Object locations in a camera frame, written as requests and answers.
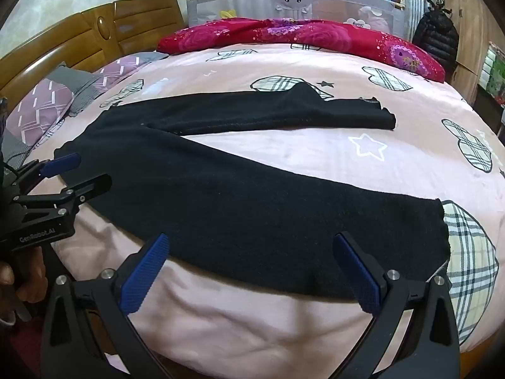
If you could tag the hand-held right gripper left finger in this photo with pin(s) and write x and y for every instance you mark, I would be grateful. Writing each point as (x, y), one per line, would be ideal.
(146, 272)

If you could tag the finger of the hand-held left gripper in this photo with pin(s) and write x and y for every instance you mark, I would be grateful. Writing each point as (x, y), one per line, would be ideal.
(63, 162)
(94, 184)

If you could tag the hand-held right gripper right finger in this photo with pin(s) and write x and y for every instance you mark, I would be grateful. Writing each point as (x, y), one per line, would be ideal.
(361, 280)

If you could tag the black pants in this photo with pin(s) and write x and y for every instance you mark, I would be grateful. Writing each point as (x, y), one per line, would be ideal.
(236, 213)

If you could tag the person's left hand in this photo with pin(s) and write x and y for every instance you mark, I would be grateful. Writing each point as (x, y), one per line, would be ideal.
(23, 280)

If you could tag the purple and grey pillow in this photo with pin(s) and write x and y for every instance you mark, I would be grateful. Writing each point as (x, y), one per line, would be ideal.
(43, 104)
(118, 71)

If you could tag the wooden headboard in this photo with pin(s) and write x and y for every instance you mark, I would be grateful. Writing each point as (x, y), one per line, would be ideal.
(79, 35)

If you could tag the pink bed sheet plaid hearts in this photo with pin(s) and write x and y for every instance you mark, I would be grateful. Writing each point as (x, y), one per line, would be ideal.
(315, 146)

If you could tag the yellow toy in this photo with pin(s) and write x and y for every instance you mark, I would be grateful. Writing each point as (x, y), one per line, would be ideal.
(227, 14)

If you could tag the green and white boxes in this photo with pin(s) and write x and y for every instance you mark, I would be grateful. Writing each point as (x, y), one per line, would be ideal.
(492, 71)

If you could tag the red floral quilt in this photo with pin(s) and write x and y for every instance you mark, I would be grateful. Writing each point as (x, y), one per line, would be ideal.
(315, 35)

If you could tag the black puffer jacket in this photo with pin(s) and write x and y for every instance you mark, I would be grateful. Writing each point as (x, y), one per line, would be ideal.
(436, 35)

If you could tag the wooden wardrobe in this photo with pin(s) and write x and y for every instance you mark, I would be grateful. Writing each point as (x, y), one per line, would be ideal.
(473, 27)

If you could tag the grey bed guard rail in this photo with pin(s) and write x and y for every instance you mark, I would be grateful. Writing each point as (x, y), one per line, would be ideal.
(252, 6)

